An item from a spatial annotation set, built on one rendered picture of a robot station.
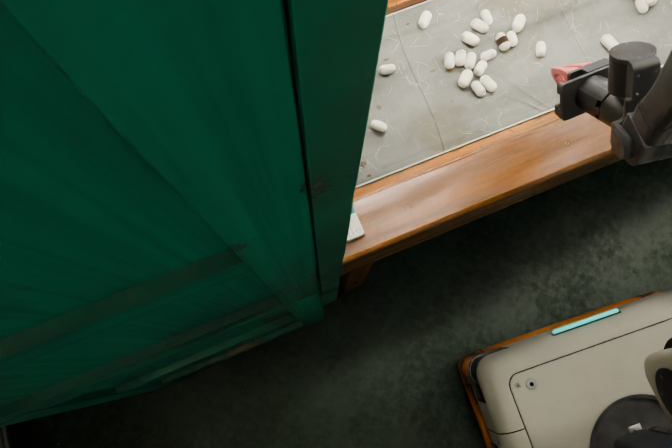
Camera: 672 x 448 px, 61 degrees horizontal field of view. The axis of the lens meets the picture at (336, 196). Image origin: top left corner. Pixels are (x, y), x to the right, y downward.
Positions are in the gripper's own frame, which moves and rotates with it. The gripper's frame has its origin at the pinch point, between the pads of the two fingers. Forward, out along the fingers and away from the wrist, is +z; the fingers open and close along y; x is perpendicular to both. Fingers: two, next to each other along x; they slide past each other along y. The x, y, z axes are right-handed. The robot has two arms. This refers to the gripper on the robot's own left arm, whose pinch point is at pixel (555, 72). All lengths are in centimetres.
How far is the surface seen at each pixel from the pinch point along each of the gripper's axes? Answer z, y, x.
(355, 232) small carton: -3.8, 41.0, 12.6
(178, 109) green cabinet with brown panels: -60, 53, -42
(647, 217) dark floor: 34, -54, 84
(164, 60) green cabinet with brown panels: -62, 53, -45
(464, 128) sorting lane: 7.7, 14.1, 9.0
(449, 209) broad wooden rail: -4.1, 24.1, 15.6
